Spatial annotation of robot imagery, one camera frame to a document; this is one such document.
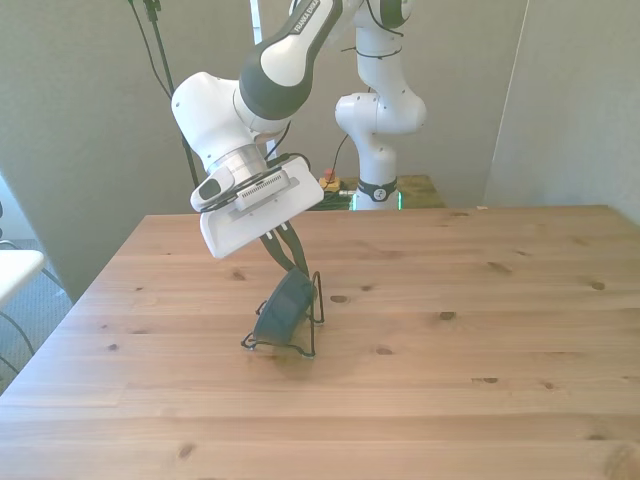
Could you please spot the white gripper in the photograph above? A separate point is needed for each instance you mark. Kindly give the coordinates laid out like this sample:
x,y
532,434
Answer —
x,y
250,227

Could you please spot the dark blue bowl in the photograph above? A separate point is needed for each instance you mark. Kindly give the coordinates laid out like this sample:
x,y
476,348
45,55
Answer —
x,y
285,310

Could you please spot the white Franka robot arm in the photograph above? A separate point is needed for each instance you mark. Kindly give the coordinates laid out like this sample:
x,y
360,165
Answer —
x,y
280,75

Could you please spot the yellow emergency stop box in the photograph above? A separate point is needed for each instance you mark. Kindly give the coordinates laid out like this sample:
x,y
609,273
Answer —
x,y
330,181

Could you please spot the white side table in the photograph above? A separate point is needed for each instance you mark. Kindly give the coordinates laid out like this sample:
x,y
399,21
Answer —
x,y
17,272

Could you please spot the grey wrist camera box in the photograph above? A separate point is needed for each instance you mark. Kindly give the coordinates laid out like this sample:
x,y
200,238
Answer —
x,y
262,190

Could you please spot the black camera stand pole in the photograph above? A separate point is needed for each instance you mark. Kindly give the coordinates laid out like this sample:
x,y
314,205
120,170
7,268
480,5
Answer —
x,y
172,95

